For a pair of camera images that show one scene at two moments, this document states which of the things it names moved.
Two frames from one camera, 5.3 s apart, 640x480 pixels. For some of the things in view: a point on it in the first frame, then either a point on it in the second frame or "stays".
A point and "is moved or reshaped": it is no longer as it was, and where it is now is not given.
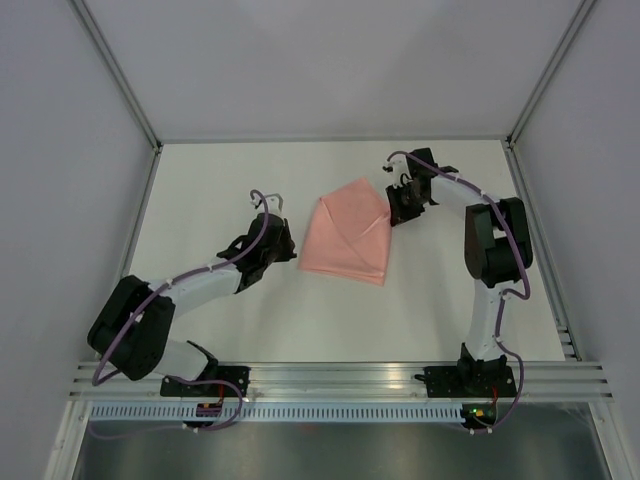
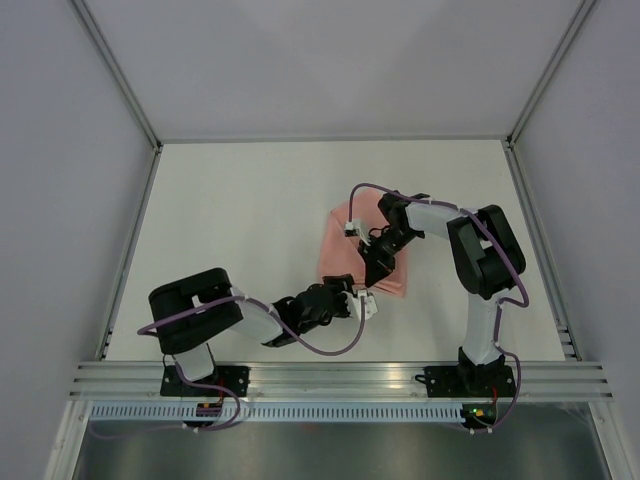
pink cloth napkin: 348,234 is moved or reshaped
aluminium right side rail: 568,345 stays
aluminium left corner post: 117,74 stays
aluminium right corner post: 574,28 stays
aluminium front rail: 356,383 stays
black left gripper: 288,253 -> 340,283
